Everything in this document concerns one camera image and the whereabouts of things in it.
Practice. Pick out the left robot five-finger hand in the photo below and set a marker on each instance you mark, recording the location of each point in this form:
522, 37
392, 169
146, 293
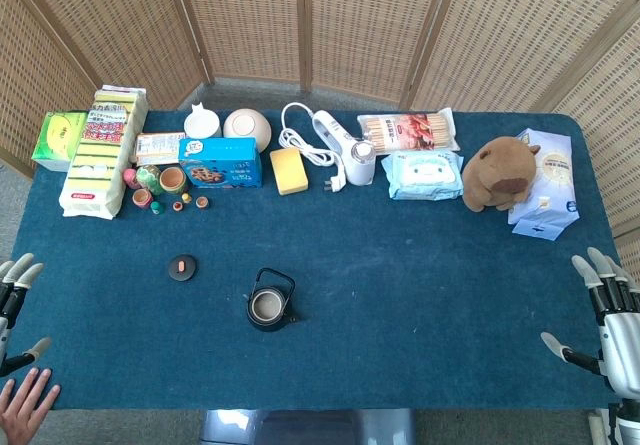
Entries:
22, 272

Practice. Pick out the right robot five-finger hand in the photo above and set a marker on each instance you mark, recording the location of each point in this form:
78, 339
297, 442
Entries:
622, 345

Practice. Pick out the black teapot lid orange knob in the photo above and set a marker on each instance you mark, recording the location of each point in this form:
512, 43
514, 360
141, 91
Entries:
182, 267

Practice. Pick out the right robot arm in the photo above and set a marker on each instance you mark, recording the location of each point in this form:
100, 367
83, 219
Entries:
629, 422

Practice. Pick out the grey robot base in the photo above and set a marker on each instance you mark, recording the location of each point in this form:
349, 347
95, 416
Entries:
305, 427

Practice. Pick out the bare human hand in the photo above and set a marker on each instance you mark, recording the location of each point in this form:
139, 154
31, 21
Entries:
22, 410

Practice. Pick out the black cast iron teapot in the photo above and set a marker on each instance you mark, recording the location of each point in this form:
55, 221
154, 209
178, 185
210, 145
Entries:
267, 310

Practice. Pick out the yellow sponge multipack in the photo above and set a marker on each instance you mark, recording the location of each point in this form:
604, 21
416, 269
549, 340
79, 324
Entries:
97, 165

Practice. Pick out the green tissue box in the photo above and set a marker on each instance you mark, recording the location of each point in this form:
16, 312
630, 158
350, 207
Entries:
57, 140

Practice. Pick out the medium open nesting doll half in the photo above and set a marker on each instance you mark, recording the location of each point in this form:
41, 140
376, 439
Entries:
141, 198

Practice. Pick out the pink nesting doll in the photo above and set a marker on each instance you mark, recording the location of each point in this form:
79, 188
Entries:
130, 179

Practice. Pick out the small green nesting doll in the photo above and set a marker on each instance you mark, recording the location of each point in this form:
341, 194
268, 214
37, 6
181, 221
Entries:
157, 208

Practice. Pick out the large green nesting doll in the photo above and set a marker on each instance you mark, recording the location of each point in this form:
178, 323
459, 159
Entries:
149, 179

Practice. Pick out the tiny red nesting doll half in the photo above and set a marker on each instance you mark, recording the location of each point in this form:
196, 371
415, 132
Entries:
178, 206

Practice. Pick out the pale blue white bag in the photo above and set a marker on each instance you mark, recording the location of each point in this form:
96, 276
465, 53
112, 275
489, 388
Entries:
552, 185

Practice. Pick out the tiny yellow nesting doll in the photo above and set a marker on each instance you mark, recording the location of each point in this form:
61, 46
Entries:
186, 198

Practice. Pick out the small beige orange carton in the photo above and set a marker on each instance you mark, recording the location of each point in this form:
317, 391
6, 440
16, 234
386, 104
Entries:
157, 147

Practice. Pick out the small open nesting doll half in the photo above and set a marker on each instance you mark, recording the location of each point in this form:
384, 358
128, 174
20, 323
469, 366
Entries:
202, 202

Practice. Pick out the brown capybara plush toy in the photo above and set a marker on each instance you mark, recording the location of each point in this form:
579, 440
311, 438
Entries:
497, 172

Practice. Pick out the blue cookie box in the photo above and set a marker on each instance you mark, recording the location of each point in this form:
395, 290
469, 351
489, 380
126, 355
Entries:
222, 165

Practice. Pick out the dark blue tablecloth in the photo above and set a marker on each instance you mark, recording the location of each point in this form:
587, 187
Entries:
400, 290

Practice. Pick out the white cat ear cup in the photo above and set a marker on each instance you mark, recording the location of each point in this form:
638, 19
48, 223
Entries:
201, 124

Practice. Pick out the light blue wet wipes pack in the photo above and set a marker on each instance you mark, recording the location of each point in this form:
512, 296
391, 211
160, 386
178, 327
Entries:
422, 175

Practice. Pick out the beige round bowl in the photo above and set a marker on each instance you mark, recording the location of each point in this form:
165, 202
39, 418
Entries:
246, 127

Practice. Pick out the yellow sponge block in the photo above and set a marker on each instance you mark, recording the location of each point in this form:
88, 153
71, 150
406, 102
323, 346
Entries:
289, 171

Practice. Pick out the bamboo skewer pack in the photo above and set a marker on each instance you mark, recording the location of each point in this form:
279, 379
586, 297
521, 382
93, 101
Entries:
407, 130

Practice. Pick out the white handheld appliance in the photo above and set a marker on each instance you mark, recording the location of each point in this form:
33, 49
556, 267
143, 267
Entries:
357, 162

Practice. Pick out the woven bamboo folding screen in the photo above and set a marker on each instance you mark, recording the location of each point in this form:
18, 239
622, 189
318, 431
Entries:
370, 30

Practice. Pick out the white post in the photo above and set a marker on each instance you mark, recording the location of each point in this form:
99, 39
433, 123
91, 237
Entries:
597, 430

